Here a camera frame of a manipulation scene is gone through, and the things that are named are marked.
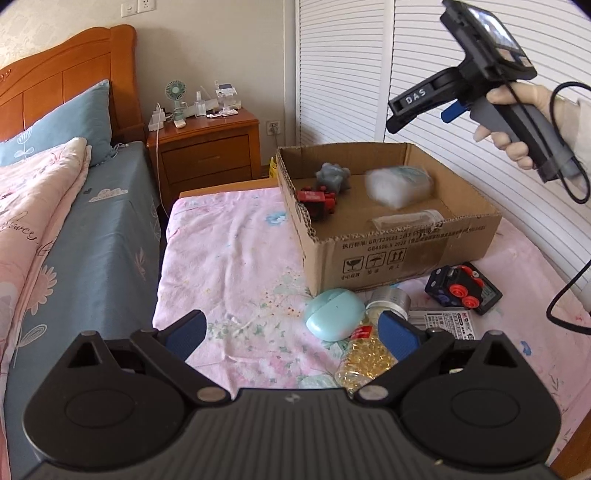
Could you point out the white gadget on stand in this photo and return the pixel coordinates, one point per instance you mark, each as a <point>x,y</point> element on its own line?
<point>228,101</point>

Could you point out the blue pillow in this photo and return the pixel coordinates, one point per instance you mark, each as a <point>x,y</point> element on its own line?
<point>86,116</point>

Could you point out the clear plastic tube container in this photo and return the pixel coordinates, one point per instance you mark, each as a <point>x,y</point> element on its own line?
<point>420,218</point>

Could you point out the white louvred closet doors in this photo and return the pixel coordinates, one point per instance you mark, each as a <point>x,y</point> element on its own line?
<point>412,71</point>

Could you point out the grey rhino toy figure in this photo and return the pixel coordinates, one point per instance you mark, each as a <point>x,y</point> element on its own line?
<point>333,177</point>

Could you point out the wooden nightstand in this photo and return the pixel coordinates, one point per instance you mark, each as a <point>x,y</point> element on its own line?
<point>204,153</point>

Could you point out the white labelled flat package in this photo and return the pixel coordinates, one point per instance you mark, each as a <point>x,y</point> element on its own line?
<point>456,322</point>

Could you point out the pink floral table cloth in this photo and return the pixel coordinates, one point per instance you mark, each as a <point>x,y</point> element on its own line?
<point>235,257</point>

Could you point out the white power strip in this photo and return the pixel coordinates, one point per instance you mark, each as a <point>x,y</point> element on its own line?
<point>157,119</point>

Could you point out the mint green oval case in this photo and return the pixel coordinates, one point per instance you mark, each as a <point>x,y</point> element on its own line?
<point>334,314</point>

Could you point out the red toy truck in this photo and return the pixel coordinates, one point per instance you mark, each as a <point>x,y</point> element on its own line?
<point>320,202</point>

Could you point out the black rectangular device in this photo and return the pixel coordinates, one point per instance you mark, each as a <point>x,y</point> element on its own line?
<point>487,295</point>

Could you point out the gloved right hand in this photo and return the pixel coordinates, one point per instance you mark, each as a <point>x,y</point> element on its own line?
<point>525,123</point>

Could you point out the blue bed sheet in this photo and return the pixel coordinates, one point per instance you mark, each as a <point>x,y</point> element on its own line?
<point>101,274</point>

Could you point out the small green desk fan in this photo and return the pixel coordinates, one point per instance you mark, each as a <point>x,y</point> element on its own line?
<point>175,91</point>

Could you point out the orange wooden headboard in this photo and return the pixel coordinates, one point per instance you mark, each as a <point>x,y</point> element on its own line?
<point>36,85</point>

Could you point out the pink floral quilt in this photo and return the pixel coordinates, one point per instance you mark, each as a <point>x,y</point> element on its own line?
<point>36,195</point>

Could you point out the clear capsule bottle silver cap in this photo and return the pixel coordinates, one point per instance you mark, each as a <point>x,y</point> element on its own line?
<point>366,356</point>

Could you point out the white medical swab box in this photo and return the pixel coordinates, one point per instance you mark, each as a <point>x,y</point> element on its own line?
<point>399,187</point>

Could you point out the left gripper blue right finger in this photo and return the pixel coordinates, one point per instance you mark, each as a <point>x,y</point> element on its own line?
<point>417,353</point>

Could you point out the clear spray bottle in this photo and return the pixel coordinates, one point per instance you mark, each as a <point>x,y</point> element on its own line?
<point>200,105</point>

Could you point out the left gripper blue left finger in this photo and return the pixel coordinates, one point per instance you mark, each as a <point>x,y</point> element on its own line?
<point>165,352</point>

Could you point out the white wall switch plates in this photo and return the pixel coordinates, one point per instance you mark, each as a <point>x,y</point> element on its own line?
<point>133,7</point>

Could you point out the wall power socket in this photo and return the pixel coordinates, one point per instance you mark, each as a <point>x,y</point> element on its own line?
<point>273,128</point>

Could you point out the black toy train red wheels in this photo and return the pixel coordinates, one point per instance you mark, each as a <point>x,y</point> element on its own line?
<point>439,284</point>

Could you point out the brown cardboard box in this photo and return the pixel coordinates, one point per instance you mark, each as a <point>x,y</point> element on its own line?
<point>365,244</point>

